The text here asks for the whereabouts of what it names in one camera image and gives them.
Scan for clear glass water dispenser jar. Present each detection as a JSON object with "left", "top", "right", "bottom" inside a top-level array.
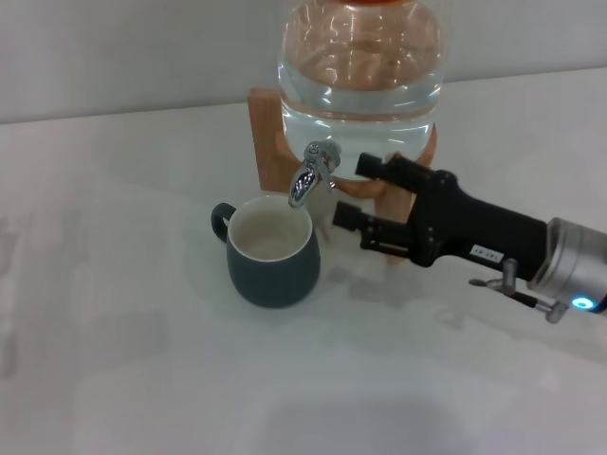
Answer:
[{"left": 276, "top": 0, "right": 446, "bottom": 182}]

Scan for metal rod wrist bracket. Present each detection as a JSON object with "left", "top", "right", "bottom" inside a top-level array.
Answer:
[{"left": 469, "top": 258, "right": 568, "bottom": 324}]

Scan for chrome faucet tap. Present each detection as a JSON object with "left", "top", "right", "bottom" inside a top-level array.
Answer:
[{"left": 287, "top": 140, "right": 343, "bottom": 209}]

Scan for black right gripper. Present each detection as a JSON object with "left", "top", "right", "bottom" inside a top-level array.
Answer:
[{"left": 331, "top": 151, "right": 552, "bottom": 282}]

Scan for light wooden dispenser stand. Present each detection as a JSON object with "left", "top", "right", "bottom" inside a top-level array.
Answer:
[{"left": 247, "top": 87, "right": 437, "bottom": 269}]

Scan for dark grey ceramic mug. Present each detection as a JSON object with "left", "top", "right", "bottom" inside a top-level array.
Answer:
[{"left": 211, "top": 193, "right": 322, "bottom": 309}]

